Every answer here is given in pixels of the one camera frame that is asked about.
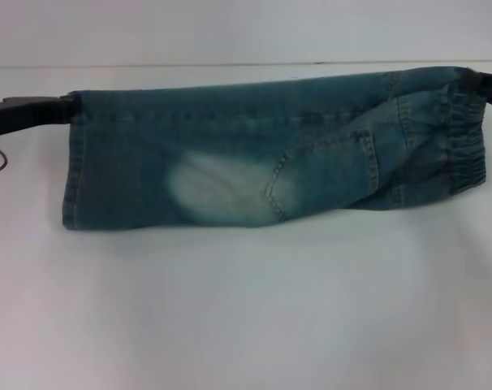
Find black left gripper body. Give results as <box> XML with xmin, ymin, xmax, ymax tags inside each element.
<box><xmin>1</xmin><ymin>94</ymin><xmax>61</xmax><ymax>132</ymax></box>

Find blue denim shorts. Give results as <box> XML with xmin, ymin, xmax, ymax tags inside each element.
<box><xmin>61</xmin><ymin>65</ymin><xmax>490</xmax><ymax>228</ymax></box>

